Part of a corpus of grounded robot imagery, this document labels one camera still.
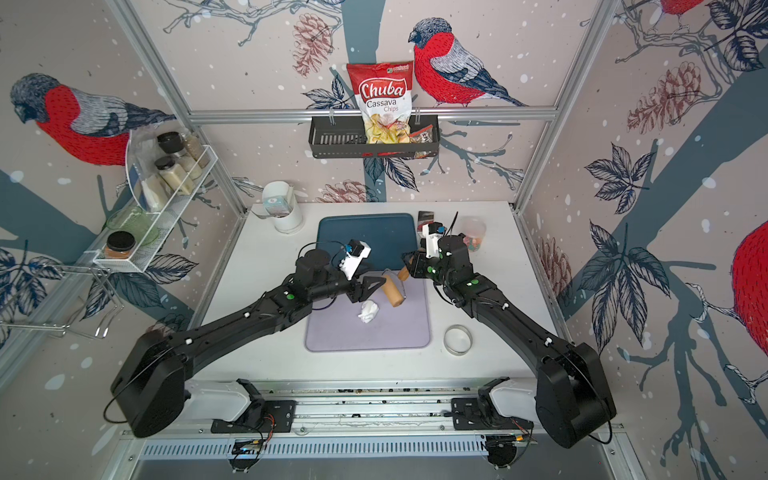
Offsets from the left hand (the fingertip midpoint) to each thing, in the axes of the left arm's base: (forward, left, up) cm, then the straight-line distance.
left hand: (382, 268), depth 76 cm
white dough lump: (-3, +5, -19) cm, 20 cm away
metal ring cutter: (-11, -22, -22) cm, 33 cm away
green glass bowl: (+5, +59, +13) cm, 60 cm away
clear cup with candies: (+25, -31, -14) cm, 43 cm away
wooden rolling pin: (-1, -2, -9) cm, 9 cm away
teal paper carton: (+33, +39, -10) cm, 52 cm away
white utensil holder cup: (+31, +36, -18) cm, 50 cm away
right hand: (+6, -6, -2) cm, 9 cm away
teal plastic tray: (+28, -2, -22) cm, 36 cm away
